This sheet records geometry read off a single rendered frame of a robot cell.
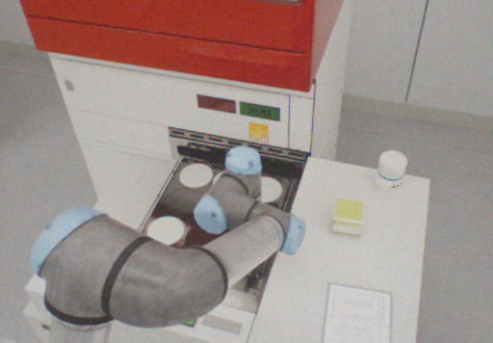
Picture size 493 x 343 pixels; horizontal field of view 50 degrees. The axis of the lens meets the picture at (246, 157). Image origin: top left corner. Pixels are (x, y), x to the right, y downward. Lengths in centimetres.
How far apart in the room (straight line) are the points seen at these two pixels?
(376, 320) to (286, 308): 20
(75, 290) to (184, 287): 15
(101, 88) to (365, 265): 94
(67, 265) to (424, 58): 257
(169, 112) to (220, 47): 35
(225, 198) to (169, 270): 39
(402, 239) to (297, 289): 30
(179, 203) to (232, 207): 50
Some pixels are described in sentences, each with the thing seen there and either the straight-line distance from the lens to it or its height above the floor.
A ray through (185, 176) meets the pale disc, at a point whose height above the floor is 90.
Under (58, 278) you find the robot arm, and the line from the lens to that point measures 76.
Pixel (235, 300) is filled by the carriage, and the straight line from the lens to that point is 135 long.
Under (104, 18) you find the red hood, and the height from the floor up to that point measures 136.
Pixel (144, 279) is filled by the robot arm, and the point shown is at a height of 148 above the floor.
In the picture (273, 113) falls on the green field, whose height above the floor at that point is 110.
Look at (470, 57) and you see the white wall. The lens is 306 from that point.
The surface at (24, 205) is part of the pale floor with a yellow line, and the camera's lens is 299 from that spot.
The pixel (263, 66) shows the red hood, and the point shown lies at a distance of 134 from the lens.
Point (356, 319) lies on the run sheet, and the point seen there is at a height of 97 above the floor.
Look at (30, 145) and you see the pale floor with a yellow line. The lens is 333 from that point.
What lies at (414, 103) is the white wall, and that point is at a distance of 324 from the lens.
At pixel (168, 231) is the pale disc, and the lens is 147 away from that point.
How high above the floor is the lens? 204
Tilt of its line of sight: 44 degrees down
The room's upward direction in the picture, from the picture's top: 3 degrees counter-clockwise
